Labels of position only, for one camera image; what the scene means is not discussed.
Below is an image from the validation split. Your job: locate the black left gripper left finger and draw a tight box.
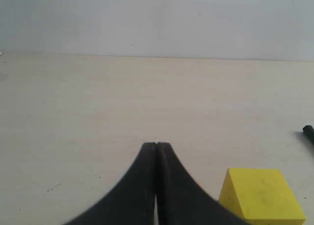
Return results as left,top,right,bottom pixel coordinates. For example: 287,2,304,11
66,142,157,225

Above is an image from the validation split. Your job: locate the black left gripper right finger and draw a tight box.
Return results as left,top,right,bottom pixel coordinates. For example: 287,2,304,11
156,142,247,225

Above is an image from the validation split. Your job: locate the black and white marker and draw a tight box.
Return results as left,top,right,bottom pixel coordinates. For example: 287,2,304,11
302,125,314,144

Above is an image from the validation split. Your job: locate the yellow foam cube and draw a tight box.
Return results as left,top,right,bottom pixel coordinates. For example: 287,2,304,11
218,168,306,225

